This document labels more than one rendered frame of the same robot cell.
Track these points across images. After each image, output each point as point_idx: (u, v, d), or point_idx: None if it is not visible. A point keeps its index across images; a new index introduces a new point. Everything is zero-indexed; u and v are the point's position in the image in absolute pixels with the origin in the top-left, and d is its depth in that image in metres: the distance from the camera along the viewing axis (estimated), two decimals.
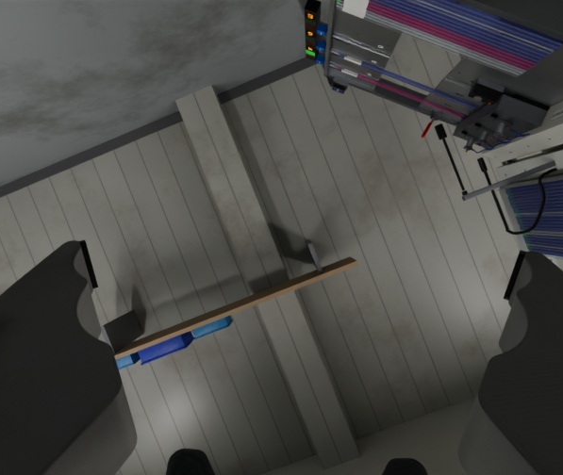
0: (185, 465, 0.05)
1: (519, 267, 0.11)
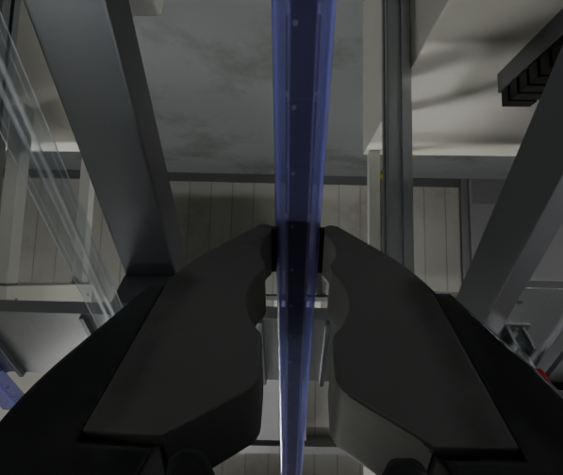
0: (185, 465, 0.05)
1: (322, 242, 0.12)
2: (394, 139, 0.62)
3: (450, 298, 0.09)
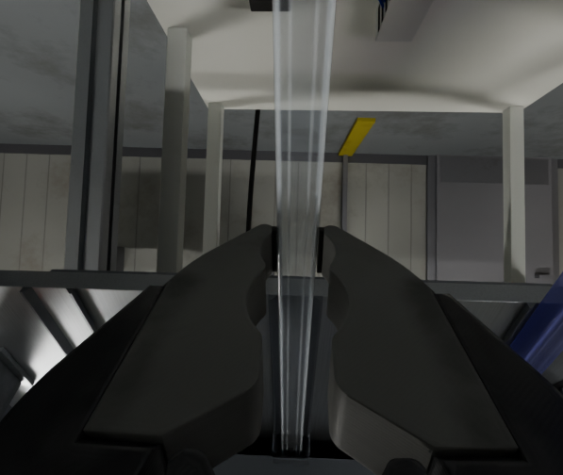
0: (185, 465, 0.05)
1: (322, 242, 0.12)
2: (86, 58, 0.42)
3: (449, 298, 0.09)
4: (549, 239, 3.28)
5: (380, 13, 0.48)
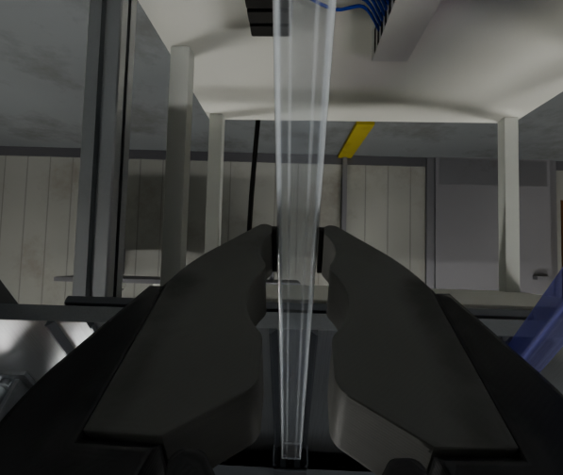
0: (185, 465, 0.05)
1: (322, 242, 0.12)
2: (93, 82, 0.44)
3: (449, 298, 0.09)
4: (547, 241, 3.30)
5: (376, 35, 0.50)
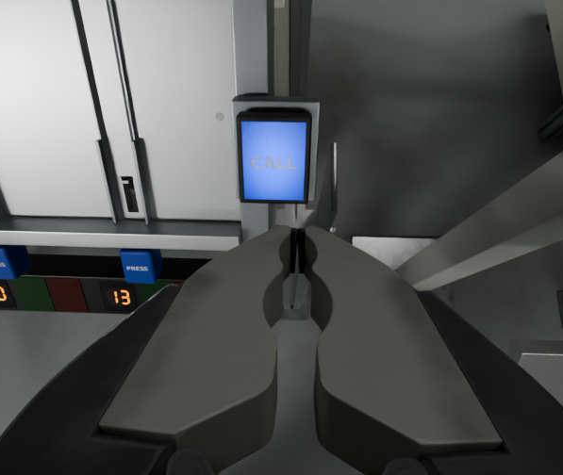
0: (185, 465, 0.05)
1: (304, 242, 0.12)
2: None
3: (431, 294, 0.09)
4: None
5: None
